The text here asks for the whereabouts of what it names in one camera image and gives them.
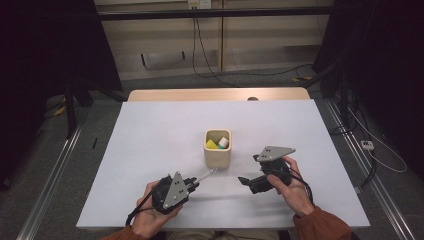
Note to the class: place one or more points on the yellow floor tape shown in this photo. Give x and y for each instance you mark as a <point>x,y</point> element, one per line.
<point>60,110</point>
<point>301,79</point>

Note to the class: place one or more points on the white wall socket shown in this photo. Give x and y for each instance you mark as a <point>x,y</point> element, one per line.
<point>199,4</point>

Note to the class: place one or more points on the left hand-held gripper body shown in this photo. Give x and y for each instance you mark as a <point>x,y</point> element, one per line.
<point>175,191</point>

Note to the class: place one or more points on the small black floor strip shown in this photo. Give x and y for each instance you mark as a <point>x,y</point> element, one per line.
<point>95,143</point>

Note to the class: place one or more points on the white power strip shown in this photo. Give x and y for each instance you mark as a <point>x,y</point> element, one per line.
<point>367,145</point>

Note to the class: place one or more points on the green and white glue stick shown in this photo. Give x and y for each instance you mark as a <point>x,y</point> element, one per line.
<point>223,142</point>

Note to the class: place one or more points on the beige cabinet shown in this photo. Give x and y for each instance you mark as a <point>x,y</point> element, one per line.
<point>266,36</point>

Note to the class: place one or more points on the beige square cup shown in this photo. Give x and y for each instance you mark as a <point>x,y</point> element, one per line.
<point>217,160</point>

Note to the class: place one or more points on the yellow highlighter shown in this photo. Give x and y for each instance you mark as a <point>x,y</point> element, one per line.
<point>211,144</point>

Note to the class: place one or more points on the black curtain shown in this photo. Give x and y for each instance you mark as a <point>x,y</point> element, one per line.
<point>393,50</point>
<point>33,50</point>

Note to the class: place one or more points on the clear pen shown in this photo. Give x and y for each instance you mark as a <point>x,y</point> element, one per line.
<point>206,174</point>

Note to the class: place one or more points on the person's right hand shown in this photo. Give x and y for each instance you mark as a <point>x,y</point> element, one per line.
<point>295,196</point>

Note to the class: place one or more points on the metal floor rail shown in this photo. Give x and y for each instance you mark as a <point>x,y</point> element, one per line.
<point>393,213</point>
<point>50,186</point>

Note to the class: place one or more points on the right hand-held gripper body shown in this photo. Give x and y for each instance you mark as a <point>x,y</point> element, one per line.
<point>275,153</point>

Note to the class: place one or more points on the person's left hand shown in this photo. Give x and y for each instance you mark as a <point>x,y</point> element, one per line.
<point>150,221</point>

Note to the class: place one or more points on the black horizontal bar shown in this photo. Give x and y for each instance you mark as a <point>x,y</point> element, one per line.
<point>213,13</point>

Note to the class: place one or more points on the black metal stand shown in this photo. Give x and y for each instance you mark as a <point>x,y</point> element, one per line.
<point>70,113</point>
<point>343,100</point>

